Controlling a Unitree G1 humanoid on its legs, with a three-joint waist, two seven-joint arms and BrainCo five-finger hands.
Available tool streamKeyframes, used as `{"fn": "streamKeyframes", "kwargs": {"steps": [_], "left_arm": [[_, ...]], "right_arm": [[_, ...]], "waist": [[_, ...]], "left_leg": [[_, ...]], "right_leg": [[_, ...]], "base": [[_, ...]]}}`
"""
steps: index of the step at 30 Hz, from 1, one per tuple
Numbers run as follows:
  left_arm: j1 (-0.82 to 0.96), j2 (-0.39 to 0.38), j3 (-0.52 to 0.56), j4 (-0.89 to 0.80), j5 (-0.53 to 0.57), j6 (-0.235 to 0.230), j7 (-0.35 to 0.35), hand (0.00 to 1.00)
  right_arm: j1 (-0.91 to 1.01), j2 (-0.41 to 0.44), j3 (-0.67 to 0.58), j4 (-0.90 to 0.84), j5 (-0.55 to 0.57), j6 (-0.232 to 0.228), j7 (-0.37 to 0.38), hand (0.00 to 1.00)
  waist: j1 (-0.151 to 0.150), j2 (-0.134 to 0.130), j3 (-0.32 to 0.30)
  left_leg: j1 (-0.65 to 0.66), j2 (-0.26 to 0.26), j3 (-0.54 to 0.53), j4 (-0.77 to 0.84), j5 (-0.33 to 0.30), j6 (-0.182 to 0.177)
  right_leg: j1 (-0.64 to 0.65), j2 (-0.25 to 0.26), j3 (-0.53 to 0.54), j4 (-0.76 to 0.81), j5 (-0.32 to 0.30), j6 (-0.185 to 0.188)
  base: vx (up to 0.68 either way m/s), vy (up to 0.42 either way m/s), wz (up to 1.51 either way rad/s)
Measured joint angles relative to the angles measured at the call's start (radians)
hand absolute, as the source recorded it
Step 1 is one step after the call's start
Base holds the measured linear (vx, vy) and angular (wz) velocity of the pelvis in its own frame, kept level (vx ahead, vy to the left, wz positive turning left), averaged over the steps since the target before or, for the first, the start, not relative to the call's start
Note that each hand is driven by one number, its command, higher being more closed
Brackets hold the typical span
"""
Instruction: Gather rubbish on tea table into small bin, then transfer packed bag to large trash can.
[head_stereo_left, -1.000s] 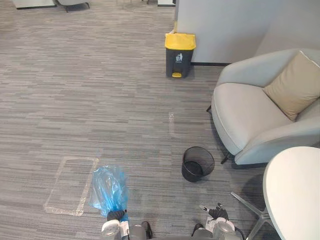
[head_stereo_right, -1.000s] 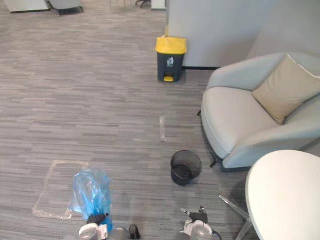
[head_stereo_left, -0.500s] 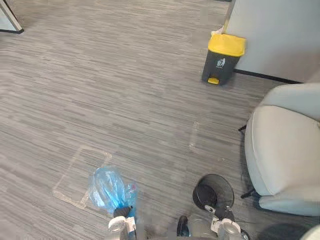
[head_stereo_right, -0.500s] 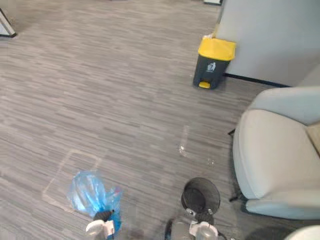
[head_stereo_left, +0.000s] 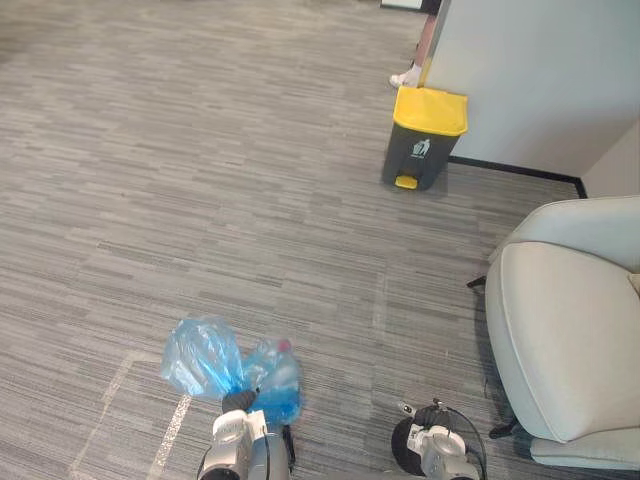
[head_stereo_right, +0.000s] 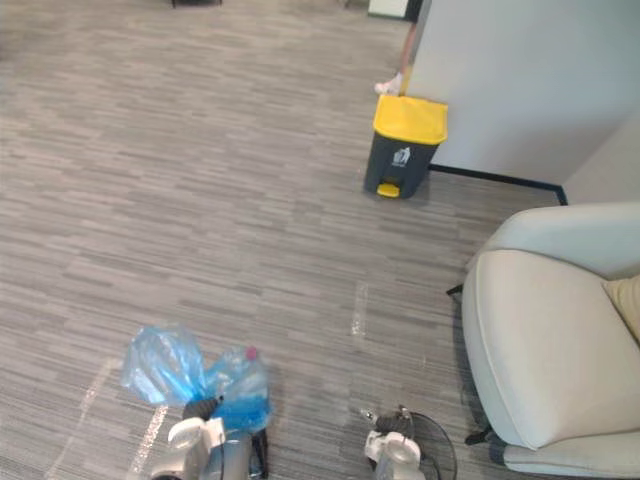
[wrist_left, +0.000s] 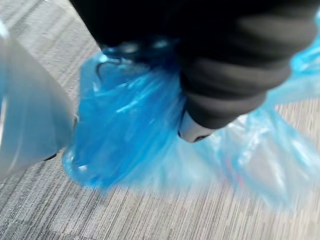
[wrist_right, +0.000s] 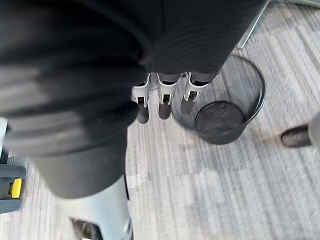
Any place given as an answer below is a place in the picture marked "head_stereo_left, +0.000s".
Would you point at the person's leg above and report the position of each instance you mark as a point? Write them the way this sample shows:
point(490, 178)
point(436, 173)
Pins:
point(426, 37)

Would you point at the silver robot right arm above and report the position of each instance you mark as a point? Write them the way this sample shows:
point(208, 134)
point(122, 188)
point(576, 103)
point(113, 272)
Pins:
point(440, 452)

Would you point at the grey trash can yellow lid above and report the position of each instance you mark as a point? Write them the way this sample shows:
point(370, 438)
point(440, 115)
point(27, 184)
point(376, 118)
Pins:
point(425, 135)

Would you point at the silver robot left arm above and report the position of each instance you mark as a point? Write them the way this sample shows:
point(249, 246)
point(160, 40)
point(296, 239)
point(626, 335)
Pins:
point(235, 450)

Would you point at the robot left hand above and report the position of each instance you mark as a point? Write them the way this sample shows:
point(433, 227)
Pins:
point(241, 399)

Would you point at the blue plastic rubbish bag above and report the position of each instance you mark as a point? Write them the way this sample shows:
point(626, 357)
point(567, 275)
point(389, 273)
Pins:
point(202, 362)

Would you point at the person's foot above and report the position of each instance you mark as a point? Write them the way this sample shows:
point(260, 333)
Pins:
point(406, 77)

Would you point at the white upholstered sofa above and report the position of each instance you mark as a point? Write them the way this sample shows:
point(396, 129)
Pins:
point(565, 325)

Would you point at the clear plastic bottle pink cap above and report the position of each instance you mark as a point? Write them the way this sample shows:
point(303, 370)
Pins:
point(278, 367)

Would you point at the white framed board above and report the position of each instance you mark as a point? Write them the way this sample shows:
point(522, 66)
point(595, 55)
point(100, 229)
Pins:
point(402, 4)

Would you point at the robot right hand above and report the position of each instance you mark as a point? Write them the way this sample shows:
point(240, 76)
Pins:
point(432, 415)

